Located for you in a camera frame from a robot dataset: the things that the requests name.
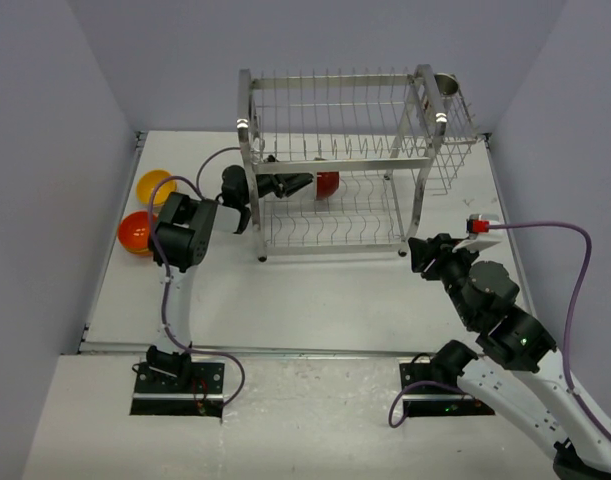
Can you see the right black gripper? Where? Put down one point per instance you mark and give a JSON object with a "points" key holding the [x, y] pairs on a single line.
{"points": [[439, 248]]}

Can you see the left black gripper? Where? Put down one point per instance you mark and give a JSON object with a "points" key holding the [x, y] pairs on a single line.
{"points": [[299, 181]]}

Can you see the dark red bowl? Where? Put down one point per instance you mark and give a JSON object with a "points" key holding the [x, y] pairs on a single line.
{"points": [[327, 183]]}

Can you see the yellow bowl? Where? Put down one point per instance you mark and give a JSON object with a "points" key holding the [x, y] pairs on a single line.
{"points": [[155, 184]]}

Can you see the lime green bowl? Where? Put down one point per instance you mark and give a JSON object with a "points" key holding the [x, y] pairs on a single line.
{"points": [[126, 249]]}

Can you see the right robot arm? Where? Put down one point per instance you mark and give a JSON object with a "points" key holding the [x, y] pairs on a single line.
{"points": [[520, 372]]}

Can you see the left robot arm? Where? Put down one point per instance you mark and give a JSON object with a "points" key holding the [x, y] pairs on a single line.
{"points": [[179, 238]]}

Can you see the steel two-tier dish rack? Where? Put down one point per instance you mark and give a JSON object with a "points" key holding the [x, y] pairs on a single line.
{"points": [[380, 131]]}

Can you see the steel utensil cup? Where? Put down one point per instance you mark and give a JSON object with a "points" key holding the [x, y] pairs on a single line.
{"points": [[447, 85]]}

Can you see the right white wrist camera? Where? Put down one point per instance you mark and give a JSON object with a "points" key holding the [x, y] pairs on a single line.
{"points": [[480, 236]]}

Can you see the wire cutlery basket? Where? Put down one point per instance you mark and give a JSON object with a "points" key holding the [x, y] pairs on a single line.
{"points": [[460, 137]]}

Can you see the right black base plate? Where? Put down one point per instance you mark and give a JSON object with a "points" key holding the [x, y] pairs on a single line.
{"points": [[431, 401]]}

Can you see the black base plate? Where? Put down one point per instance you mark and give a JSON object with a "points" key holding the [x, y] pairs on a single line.
{"points": [[431, 401], [198, 392]]}

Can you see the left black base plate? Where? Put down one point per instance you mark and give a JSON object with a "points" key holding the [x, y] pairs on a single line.
{"points": [[198, 392]]}

